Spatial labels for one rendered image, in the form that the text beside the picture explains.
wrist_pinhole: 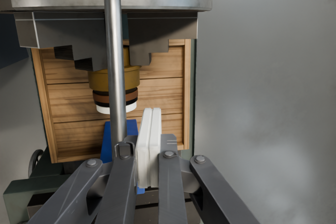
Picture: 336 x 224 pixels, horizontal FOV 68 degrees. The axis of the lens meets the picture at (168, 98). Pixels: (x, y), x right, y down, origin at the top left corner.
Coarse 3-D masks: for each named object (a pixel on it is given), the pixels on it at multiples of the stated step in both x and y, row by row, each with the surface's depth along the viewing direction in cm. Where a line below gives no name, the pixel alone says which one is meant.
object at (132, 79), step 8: (128, 48) 39; (128, 56) 39; (128, 64) 40; (88, 72) 39; (96, 72) 37; (104, 72) 37; (128, 72) 38; (136, 72) 40; (88, 80) 40; (96, 80) 38; (104, 80) 38; (128, 80) 39; (136, 80) 40; (96, 88) 38; (104, 88) 38; (128, 88) 39; (136, 88) 43; (96, 96) 40; (104, 96) 39; (128, 96) 40; (136, 96) 42; (96, 104) 40; (104, 104) 39; (128, 104) 40
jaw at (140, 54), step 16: (128, 16) 37; (144, 16) 37; (160, 16) 37; (176, 16) 37; (192, 16) 37; (128, 32) 38; (144, 32) 38; (160, 32) 37; (176, 32) 37; (192, 32) 37; (144, 48) 38; (160, 48) 38; (144, 64) 39
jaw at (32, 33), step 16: (0, 0) 27; (16, 16) 28; (32, 16) 27; (48, 16) 28; (64, 16) 30; (80, 16) 32; (96, 16) 34; (32, 32) 28; (48, 32) 29; (64, 32) 30; (80, 32) 32; (96, 32) 35; (64, 48) 32; (80, 48) 33; (96, 48) 35; (80, 64) 36; (96, 64) 35
